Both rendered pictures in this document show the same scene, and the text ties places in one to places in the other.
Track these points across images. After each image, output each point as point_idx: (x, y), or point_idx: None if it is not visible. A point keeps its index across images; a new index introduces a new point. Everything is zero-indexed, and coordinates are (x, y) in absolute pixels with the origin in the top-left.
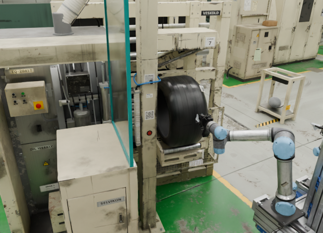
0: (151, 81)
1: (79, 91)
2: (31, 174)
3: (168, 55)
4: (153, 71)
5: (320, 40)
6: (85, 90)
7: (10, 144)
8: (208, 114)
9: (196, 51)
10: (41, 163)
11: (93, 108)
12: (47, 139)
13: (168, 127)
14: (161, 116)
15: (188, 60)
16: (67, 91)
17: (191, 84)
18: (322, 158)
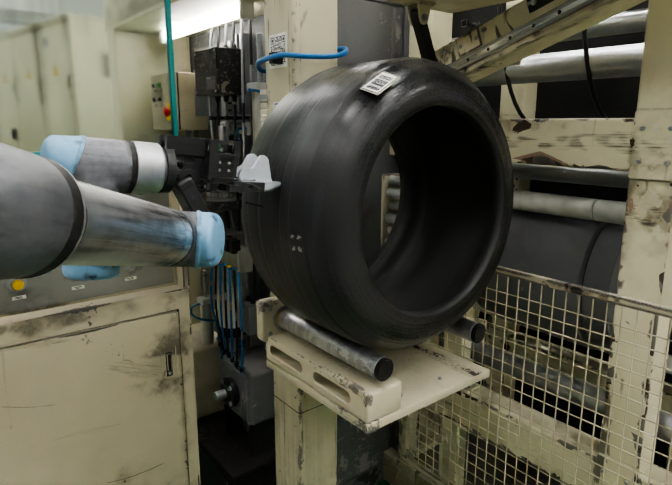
0: (269, 55)
1: (205, 90)
2: (209, 277)
3: (494, 23)
4: (284, 25)
5: None
6: (211, 87)
7: None
8: (234, 146)
9: None
10: None
11: (243, 146)
12: (224, 211)
13: (421, 288)
14: (430, 249)
15: (645, 66)
16: (237, 104)
17: (361, 67)
18: None
